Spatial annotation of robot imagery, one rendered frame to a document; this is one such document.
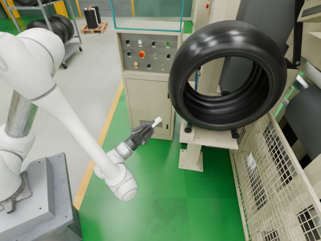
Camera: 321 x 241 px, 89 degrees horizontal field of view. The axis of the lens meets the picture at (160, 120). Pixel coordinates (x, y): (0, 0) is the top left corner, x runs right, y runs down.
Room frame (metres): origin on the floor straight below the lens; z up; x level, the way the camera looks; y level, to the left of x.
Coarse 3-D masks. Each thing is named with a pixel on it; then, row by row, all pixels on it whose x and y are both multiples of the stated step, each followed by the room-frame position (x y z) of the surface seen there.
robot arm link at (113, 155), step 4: (108, 152) 0.52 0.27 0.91; (112, 152) 0.52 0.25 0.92; (116, 152) 0.51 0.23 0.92; (108, 156) 0.49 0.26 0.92; (112, 156) 0.49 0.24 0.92; (116, 156) 0.49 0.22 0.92; (120, 156) 0.50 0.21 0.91; (112, 160) 0.47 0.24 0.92; (116, 160) 0.47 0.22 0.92; (120, 160) 0.48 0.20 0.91; (124, 160) 0.50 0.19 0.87; (96, 168) 0.45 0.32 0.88; (96, 172) 0.43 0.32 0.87; (100, 172) 0.43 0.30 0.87; (100, 176) 0.42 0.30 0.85; (104, 176) 0.42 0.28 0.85
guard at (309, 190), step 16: (240, 128) 0.99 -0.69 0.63; (256, 128) 0.80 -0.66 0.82; (256, 144) 0.71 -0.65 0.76; (288, 144) 0.51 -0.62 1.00; (240, 160) 0.77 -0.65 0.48; (256, 160) 0.62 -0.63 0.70; (288, 160) 0.44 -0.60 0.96; (288, 176) 0.38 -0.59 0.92; (304, 176) 0.34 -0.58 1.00; (240, 192) 0.56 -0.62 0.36; (272, 192) 0.38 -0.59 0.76; (240, 208) 0.46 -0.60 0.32; (320, 208) 0.22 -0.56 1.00; (256, 224) 0.31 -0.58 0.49; (288, 224) 0.23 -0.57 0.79; (272, 240) 0.20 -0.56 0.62; (288, 240) 0.18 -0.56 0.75; (320, 240) 0.14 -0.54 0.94
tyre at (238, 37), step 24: (216, 24) 0.85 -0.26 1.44; (240, 24) 0.80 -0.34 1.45; (192, 48) 0.73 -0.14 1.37; (216, 48) 0.68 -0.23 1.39; (240, 48) 0.66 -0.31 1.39; (264, 48) 0.66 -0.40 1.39; (192, 72) 0.69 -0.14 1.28; (264, 72) 0.87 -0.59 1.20; (192, 96) 0.95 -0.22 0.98; (240, 96) 0.89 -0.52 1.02; (264, 96) 0.76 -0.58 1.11; (192, 120) 0.69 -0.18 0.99; (216, 120) 0.77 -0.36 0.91; (240, 120) 0.65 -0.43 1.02
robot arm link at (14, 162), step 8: (0, 152) 0.48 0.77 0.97; (8, 152) 0.49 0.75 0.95; (0, 160) 0.42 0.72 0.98; (8, 160) 0.45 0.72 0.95; (16, 160) 0.47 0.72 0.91; (0, 168) 0.39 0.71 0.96; (8, 168) 0.41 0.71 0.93; (16, 168) 0.44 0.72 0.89; (0, 176) 0.37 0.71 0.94; (8, 176) 0.39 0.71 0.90; (16, 176) 0.41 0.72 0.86; (0, 184) 0.35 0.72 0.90; (8, 184) 0.37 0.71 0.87; (16, 184) 0.39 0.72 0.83; (0, 192) 0.33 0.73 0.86; (8, 192) 0.35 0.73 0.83; (0, 200) 0.32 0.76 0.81
